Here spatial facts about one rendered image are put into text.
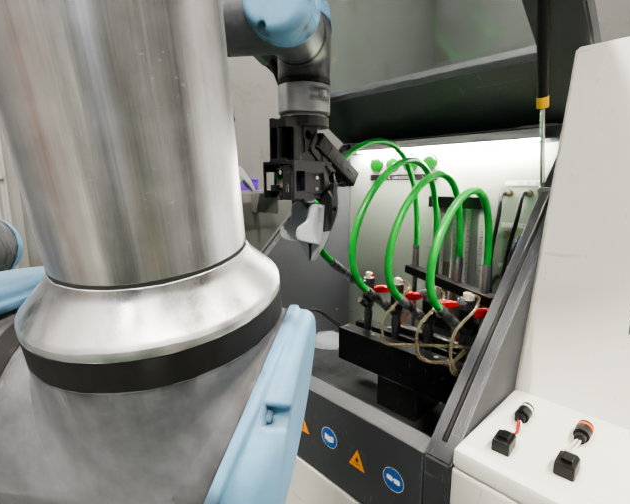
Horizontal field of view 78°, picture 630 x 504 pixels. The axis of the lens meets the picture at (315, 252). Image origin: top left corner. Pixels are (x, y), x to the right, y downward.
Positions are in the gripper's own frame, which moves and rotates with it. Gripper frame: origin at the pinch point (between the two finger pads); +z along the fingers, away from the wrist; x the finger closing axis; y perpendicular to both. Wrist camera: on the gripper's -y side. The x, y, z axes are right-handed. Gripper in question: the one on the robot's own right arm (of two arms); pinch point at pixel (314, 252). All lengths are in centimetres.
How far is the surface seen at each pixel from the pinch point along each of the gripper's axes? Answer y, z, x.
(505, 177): -57, -12, 7
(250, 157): -210, -39, -325
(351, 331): -24.1, 23.7, -12.9
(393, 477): -2.9, 33.5, 14.3
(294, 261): -32, 12, -43
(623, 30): -673, -220, -84
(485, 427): -10.5, 23.6, 24.3
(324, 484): -3.0, 44.2, -0.6
